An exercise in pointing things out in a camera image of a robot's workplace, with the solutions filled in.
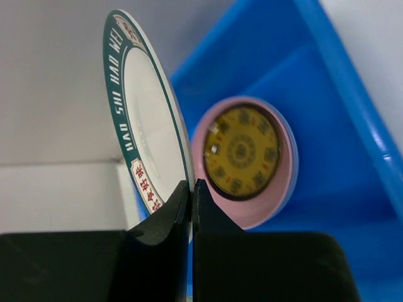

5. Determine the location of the pink plastic plate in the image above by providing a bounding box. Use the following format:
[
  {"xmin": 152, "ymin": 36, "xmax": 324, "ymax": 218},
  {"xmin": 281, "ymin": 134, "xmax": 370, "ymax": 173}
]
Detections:
[{"xmin": 191, "ymin": 96, "xmax": 299, "ymax": 230}]

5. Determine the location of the yellow patterned small plate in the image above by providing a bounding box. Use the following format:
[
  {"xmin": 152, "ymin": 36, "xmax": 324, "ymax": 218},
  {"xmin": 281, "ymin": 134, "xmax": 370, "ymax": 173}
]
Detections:
[{"xmin": 203, "ymin": 103, "xmax": 281, "ymax": 201}]

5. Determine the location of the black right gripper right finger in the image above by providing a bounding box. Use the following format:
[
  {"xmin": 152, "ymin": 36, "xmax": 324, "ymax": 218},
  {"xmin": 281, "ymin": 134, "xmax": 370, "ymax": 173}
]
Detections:
[{"xmin": 192, "ymin": 179, "xmax": 360, "ymax": 301}]

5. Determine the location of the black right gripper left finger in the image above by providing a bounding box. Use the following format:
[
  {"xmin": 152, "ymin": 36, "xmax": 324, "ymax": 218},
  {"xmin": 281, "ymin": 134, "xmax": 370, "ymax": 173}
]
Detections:
[{"xmin": 1, "ymin": 181, "xmax": 189, "ymax": 301}]

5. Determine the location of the green rimmed white plate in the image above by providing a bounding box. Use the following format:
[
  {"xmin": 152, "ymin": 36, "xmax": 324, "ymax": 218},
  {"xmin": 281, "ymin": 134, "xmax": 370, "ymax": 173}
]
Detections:
[{"xmin": 103, "ymin": 9, "xmax": 195, "ymax": 217}]

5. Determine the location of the blue plastic bin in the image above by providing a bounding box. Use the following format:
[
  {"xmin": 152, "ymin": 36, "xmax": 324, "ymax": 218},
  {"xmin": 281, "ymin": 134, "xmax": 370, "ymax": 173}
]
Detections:
[{"xmin": 135, "ymin": 0, "xmax": 403, "ymax": 302}]

